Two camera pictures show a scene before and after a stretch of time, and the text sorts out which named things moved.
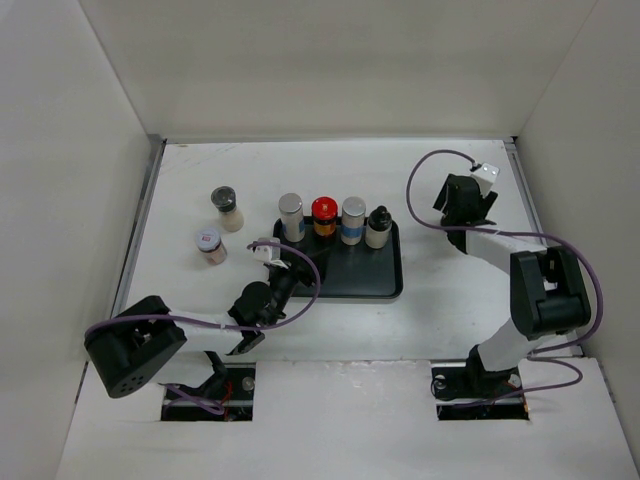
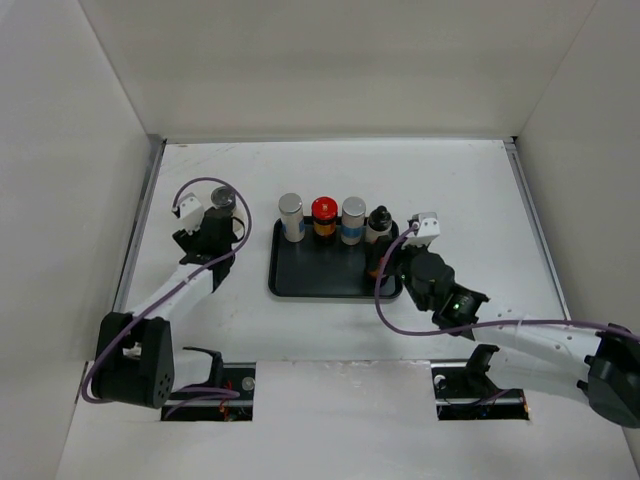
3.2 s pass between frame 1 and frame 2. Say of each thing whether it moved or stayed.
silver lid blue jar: stayed
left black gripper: moved
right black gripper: moved
